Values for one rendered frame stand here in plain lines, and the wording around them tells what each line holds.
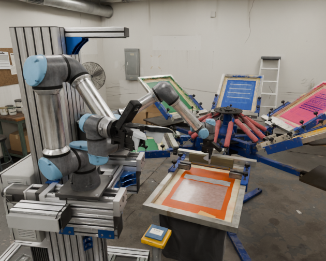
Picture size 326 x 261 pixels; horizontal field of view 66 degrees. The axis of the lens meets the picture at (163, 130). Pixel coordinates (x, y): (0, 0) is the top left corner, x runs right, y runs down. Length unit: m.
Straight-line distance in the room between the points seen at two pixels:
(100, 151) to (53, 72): 0.37
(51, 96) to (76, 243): 1.05
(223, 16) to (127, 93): 3.02
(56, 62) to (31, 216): 0.74
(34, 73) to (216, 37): 5.25
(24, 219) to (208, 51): 5.32
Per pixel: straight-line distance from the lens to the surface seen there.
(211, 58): 6.08
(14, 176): 1.71
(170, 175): 1.99
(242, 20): 6.01
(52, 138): 1.17
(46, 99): 1.13
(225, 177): 2.10
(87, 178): 1.32
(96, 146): 0.97
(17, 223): 1.47
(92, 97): 1.12
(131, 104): 0.83
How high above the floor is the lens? 1.93
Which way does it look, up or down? 18 degrees down
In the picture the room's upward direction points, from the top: straight up
